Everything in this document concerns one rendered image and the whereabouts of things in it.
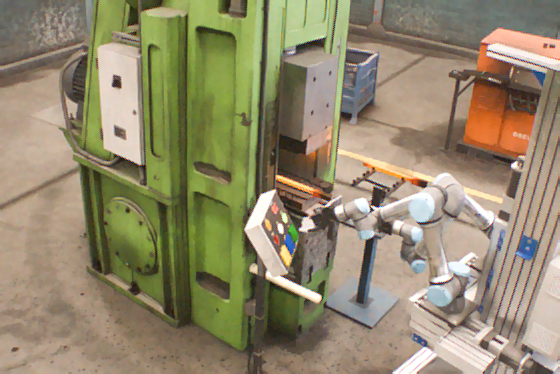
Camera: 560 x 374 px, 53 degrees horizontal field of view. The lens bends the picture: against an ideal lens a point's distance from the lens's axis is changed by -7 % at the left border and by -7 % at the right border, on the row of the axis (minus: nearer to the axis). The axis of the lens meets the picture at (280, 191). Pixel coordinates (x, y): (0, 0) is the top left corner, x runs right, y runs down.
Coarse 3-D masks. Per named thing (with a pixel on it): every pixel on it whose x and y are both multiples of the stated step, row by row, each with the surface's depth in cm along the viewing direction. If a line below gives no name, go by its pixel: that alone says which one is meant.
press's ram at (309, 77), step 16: (304, 48) 320; (288, 64) 295; (304, 64) 293; (320, 64) 298; (336, 64) 312; (288, 80) 299; (304, 80) 293; (320, 80) 304; (336, 80) 317; (288, 96) 303; (304, 96) 297; (320, 96) 309; (288, 112) 307; (304, 112) 301; (320, 112) 314; (288, 128) 310; (304, 128) 306; (320, 128) 320
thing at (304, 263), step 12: (336, 192) 357; (336, 204) 353; (300, 216) 331; (324, 228) 350; (336, 228) 364; (300, 240) 337; (312, 240) 342; (324, 240) 356; (336, 240) 370; (300, 252) 340; (312, 252) 347; (324, 252) 361; (300, 264) 343; (312, 264) 353; (324, 264) 367; (288, 276) 353; (300, 276) 347
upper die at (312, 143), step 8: (280, 136) 322; (312, 136) 316; (320, 136) 323; (280, 144) 324; (288, 144) 321; (296, 144) 318; (304, 144) 315; (312, 144) 318; (320, 144) 326; (304, 152) 317
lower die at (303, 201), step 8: (288, 176) 355; (280, 184) 346; (288, 184) 345; (304, 184) 348; (280, 192) 340; (296, 192) 339; (304, 192) 340; (280, 200) 339; (288, 200) 336; (296, 200) 333; (304, 200) 334; (312, 200) 339; (304, 208) 334
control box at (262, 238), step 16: (272, 192) 295; (256, 208) 286; (272, 208) 286; (256, 224) 269; (272, 224) 280; (288, 224) 297; (256, 240) 272; (272, 240) 274; (272, 256) 274; (272, 272) 278
